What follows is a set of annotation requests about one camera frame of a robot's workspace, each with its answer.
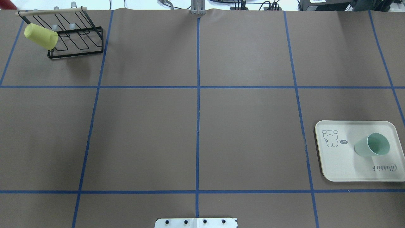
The aluminium frame post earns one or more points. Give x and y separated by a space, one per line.
197 7

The cream rabbit print tray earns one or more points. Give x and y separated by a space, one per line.
353 151

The yellow plastic cup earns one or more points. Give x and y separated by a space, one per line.
41 36

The pale green plastic cup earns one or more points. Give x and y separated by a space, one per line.
375 144

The black wire cup rack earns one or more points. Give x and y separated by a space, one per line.
78 34

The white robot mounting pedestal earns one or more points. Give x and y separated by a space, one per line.
196 223

